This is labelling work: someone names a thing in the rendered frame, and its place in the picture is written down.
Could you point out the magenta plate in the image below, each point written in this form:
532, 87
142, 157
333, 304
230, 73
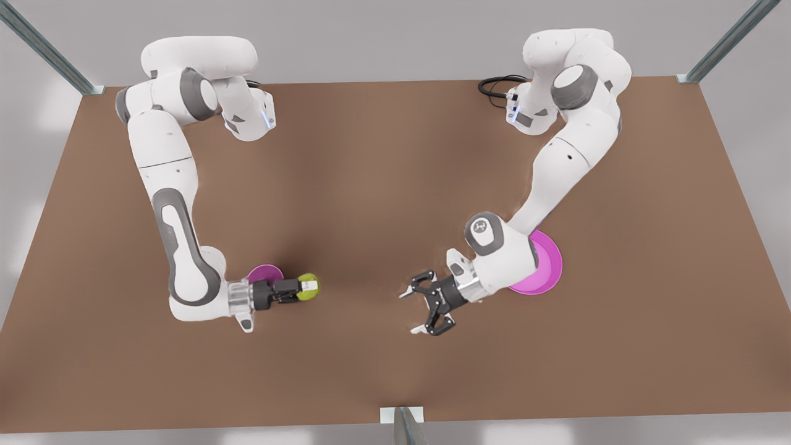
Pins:
549, 266

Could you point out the magenta bowl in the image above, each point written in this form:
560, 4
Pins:
266, 272

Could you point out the silver frame post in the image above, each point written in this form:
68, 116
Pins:
403, 426
729, 40
46, 49

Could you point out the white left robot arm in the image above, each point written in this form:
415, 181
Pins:
568, 161

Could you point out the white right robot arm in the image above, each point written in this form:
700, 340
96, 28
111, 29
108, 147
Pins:
162, 148

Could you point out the green apple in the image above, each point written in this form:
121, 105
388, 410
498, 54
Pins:
307, 296

